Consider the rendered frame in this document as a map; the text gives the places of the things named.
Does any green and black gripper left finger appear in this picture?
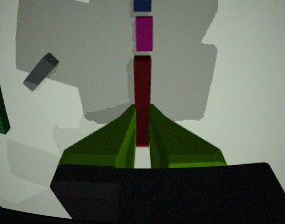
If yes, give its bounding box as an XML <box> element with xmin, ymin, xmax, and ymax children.
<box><xmin>57</xmin><ymin>104</ymin><xmax>136</xmax><ymax>168</ymax></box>

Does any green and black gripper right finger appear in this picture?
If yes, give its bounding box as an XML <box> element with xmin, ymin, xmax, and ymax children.
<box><xmin>149</xmin><ymin>104</ymin><xmax>227</xmax><ymax>168</ymax></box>

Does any magenta rectangular block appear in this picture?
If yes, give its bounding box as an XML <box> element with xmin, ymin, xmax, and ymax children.
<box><xmin>135</xmin><ymin>16</ymin><xmax>153</xmax><ymax>51</ymax></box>

